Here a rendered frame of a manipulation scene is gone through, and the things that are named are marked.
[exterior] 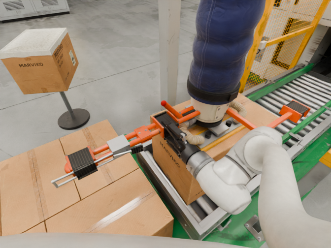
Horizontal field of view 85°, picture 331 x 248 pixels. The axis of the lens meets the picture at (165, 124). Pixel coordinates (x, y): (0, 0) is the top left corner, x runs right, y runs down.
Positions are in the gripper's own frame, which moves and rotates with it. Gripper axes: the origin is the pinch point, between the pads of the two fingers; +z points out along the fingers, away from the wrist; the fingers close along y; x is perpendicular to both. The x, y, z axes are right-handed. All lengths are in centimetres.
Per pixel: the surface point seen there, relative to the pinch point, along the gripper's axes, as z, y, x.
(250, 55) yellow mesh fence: 42, 14, 123
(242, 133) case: -15.8, 13.3, 37.6
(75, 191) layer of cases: 29, 54, -46
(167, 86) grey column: 96, 55, 70
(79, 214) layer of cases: 14, 54, -49
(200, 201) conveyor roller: -19, 54, 13
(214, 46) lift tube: -4.7, -30.7, 18.0
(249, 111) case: -7, 13, 55
